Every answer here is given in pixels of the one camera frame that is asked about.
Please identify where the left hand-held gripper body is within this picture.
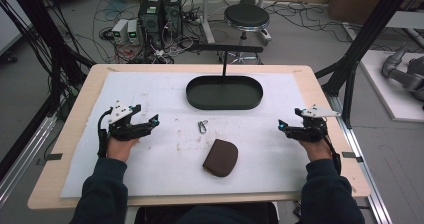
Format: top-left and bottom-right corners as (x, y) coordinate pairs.
(107, 100), (145, 142)

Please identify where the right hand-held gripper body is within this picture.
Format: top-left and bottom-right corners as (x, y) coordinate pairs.
(294, 104), (342, 144)

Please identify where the silver carabiner clip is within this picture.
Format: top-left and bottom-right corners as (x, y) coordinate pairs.
(197, 119), (210, 135)

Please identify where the black oval tray with stand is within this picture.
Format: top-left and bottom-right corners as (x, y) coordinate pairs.
(185, 43), (265, 111)

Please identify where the brown zip pouch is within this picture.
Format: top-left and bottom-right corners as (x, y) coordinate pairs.
(201, 138), (240, 178)

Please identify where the person's right hand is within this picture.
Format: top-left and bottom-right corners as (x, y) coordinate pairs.
(297, 138), (334, 162)

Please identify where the person's left hand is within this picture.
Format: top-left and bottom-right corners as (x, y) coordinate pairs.
(106, 135), (140, 163)

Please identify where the white table mat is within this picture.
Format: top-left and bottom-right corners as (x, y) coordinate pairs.
(59, 71), (313, 199)

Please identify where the white floor platform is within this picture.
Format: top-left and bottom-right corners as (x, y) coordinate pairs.
(359, 49), (424, 123)

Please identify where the grey bench power supply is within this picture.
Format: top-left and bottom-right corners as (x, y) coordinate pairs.
(126, 19), (141, 46)
(111, 18), (130, 46)

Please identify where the black computer tower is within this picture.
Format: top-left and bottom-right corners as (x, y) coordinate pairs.
(163, 0), (184, 38)
(137, 0), (165, 50)

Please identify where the person's dark lap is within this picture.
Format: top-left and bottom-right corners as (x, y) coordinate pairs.
(133, 202), (280, 224)

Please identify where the black round stool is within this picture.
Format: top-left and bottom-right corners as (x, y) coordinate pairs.
(218, 3), (273, 65)

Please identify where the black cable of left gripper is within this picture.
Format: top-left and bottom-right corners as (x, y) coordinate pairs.
(96, 107), (115, 159)

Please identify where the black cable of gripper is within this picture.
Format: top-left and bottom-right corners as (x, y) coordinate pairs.
(319, 117), (343, 176)
(96, 107), (115, 159)

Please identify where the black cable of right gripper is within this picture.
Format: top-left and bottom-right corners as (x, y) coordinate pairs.
(319, 117), (343, 176)

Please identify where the black metal frame post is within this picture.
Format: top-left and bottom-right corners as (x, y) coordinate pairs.
(0, 0), (96, 118)
(314, 0), (418, 129)

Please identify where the tangle of floor cables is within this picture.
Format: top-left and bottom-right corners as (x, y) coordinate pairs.
(266, 0), (354, 45)

